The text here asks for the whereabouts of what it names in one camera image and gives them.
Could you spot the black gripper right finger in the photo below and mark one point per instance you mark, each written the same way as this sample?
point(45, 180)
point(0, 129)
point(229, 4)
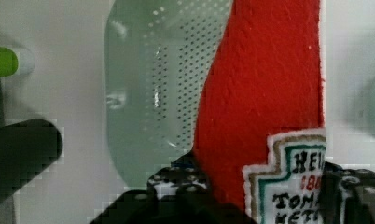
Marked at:
point(347, 195)

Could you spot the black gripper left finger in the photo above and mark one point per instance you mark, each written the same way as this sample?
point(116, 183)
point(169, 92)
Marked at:
point(178, 194)

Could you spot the red plush ketchup bottle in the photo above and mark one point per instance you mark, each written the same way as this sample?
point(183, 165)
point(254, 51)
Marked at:
point(260, 133)

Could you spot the mint green oval strainer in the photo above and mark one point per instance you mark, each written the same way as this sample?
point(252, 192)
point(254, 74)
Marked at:
point(157, 55)

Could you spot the black pot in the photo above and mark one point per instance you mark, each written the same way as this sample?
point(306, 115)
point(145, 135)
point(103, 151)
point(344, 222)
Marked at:
point(26, 149)

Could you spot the green round toy fruit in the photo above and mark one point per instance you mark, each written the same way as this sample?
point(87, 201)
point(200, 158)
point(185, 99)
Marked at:
point(9, 62)

